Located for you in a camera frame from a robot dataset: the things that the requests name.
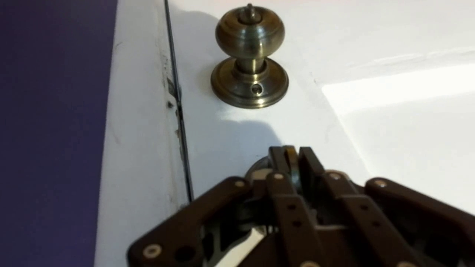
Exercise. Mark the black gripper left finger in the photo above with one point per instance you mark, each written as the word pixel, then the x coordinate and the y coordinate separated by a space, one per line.
pixel 289 213

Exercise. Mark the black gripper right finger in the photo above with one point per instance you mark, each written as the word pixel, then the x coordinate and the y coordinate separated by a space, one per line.
pixel 375 217

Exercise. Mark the white panel door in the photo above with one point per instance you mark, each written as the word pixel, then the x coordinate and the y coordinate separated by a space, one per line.
pixel 395 124

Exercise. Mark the white door frame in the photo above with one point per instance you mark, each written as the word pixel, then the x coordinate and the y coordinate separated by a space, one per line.
pixel 138 124

